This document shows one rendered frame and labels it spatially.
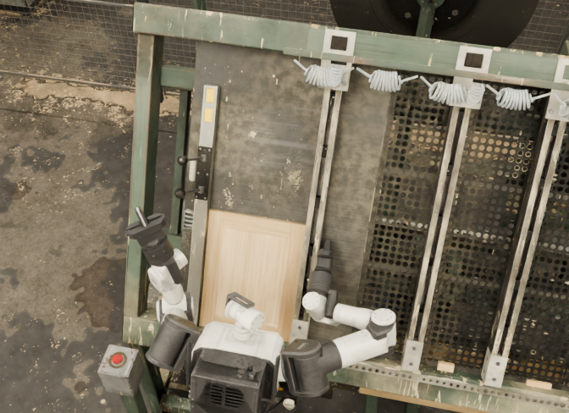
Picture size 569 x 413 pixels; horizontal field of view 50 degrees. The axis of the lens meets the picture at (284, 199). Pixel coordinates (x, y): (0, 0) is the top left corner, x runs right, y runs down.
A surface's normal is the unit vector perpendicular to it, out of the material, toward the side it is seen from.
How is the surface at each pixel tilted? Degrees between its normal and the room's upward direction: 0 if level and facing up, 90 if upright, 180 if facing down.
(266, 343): 23
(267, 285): 58
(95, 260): 0
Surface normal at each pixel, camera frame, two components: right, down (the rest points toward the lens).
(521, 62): -0.15, 0.26
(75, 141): 0.02, -0.67
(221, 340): 0.10, -0.90
